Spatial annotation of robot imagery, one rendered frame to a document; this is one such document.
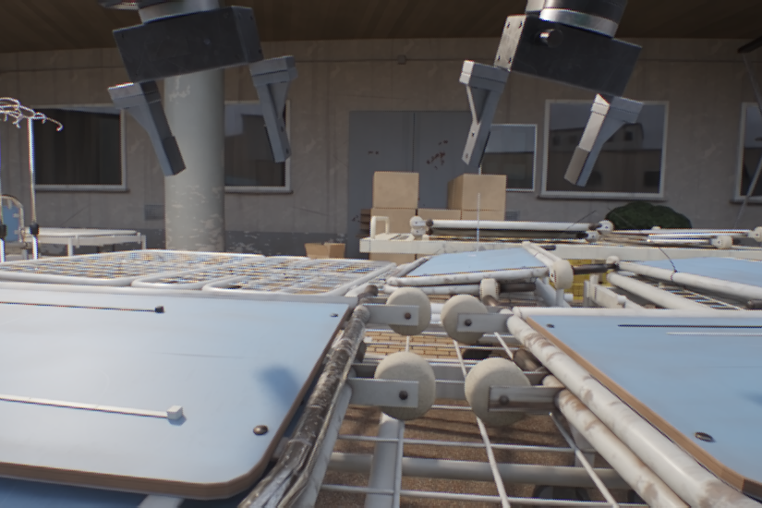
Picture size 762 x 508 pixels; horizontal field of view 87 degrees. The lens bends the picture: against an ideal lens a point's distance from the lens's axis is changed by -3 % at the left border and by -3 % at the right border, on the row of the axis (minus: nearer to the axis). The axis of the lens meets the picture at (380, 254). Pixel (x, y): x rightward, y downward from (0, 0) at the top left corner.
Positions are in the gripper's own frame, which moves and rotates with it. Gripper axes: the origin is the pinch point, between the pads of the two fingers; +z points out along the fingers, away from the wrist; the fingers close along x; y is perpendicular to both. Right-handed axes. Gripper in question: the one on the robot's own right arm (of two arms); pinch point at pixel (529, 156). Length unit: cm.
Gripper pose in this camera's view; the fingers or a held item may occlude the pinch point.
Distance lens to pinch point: 51.4
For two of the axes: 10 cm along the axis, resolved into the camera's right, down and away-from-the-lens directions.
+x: 9.7, 1.2, 1.9
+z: -2.0, 8.7, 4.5
